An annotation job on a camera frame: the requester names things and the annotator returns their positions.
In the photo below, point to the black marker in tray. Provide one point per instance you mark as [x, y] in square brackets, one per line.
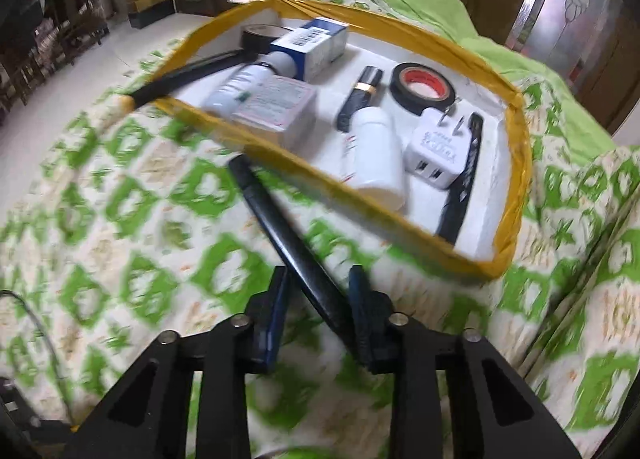
[459, 193]

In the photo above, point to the black gold lipstick tube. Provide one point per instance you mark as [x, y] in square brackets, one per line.
[359, 97]

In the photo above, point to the black tape roll white core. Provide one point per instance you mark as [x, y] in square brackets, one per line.
[257, 38]

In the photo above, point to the blue white medicine box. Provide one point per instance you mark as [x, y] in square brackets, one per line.
[313, 46]

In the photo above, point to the dark wooden furniture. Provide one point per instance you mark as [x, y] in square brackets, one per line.
[39, 36]

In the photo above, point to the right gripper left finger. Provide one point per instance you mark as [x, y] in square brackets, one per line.
[267, 311]

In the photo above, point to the black marker yellow caps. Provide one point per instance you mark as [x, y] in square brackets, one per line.
[177, 78]

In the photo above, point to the white foam tray yellow tape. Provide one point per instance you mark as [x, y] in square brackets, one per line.
[489, 233]

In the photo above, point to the white pink medicine box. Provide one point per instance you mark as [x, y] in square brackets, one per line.
[282, 111]

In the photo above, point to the white USB wall charger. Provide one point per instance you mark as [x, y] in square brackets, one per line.
[439, 145]

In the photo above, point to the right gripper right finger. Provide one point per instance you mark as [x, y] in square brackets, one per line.
[370, 311]

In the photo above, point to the white bottle red label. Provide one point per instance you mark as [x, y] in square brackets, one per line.
[372, 158]

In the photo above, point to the black tape roll red core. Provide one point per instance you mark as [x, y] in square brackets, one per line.
[417, 87]

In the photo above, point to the white bottle green label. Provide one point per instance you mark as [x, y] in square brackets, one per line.
[245, 82]

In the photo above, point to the long black marker pen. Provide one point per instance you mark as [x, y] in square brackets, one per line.
[315, 282]

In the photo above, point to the green patterned quilt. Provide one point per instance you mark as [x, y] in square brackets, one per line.
[133, 225]

